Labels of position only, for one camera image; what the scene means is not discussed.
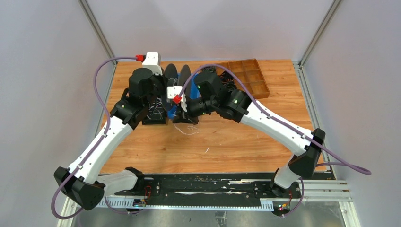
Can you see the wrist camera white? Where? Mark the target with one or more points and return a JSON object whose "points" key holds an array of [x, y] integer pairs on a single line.
{"points": [[152, 62], [173, 94]]}

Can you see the rolled tie orange pattern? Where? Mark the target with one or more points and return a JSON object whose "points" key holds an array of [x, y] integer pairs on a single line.
{"points": [[226, 78]]}

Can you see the dark grey cable spool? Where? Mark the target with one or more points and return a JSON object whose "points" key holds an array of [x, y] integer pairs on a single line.
{"points": [[170, 72]]}

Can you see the blue plastic bin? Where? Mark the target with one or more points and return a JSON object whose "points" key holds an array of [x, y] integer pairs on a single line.
{"points": [[194, 94]]}

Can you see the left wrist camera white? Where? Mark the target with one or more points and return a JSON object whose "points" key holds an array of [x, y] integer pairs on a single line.
{"points": [[152, 62]]}

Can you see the wooden compartment tray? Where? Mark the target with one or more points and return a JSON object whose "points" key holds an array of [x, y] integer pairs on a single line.
{"points": [[250, 74]]}

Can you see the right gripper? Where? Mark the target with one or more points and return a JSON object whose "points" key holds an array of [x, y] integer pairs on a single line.
{"points": [[190, 119]]}

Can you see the aluminium frame rail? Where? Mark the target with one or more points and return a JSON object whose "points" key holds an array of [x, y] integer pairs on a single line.
{"points": [[321, 187]]}

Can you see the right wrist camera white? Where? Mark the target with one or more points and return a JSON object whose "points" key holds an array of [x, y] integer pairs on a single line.
{"points": [[173, 94]]}

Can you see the black plastic bin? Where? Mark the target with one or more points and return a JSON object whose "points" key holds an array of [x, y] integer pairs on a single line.
{"points": [[157, 114]]}

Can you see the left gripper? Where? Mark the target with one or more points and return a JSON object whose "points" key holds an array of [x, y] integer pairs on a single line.
{"points": [[164, 80]]}

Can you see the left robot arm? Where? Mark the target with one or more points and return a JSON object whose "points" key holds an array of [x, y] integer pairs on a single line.
{"points": [[81, 181]]}

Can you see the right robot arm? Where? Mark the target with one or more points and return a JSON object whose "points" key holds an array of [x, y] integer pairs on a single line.
{"points": [[237, 105]]}

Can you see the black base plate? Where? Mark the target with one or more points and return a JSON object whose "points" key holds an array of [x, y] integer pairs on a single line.
{"points": [[212, 190]]}

